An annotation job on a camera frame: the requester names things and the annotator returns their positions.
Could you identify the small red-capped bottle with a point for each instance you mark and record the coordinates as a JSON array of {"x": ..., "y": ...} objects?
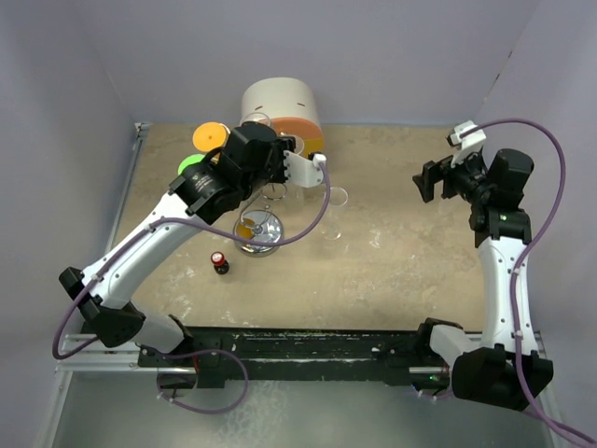
[{"x": 219, "y": 262}]

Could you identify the green plastic wine glass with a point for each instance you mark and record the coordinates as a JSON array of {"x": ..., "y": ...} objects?
[{"x": 189, "y": 160}]

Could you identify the white round drawer cabinet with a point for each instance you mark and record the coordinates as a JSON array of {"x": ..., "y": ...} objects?
[{"x": 290, "y": 105}]

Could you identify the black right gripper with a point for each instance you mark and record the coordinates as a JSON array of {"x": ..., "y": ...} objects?
[{"x": 442, "y": 170}]

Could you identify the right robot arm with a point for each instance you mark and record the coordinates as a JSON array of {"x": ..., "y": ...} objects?
[{"x": 504, "y": 369}]

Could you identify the chrome wine glass rack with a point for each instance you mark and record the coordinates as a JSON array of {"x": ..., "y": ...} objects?
[{"x": 258, "y": 223}]

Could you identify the clear flute glass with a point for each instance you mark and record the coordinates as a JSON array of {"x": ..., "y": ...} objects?
[
  {"x": 331, "y": 222},
  {"x": 256, "y": 117},
  {"x": 295, "y": 201}
]

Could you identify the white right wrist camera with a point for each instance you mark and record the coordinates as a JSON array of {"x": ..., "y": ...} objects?
[{"x": 467, "y": 138}]

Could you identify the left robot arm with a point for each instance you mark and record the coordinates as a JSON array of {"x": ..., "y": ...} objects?
[{"x": 251, "y": 156}]

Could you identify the clear flute glass back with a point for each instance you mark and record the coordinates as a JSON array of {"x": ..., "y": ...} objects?
[{"x": 256, "y": 117}]

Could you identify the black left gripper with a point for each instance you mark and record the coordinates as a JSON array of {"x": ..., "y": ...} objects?
[{"x": 284, "y": 144}]

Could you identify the black mounting rail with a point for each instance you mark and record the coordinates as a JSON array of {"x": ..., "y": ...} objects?
[{"x": 218, "y": 355}]

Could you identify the orange plastic wine glass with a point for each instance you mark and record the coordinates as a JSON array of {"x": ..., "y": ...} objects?
[{"x": 210, "y": 135}]

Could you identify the clear flute glass front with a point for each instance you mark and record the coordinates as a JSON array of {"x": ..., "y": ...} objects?
[{"x": 331, "y": 222}]

